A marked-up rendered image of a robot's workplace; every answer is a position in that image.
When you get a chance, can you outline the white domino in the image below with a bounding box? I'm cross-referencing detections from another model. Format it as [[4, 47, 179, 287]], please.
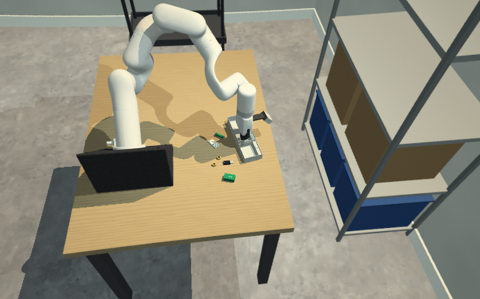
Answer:
[[208, 139, 219, 149]]

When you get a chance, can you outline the white rack of open bins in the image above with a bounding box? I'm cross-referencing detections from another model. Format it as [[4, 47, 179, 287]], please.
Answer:
[[227, 115, 263, 163]]

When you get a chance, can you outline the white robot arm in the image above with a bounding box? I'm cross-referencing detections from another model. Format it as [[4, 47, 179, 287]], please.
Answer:
[[106, 4, 273, 150]]

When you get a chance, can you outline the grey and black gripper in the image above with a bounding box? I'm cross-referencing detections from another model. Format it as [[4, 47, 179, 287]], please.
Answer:
[[236, 113, 254, 140]]

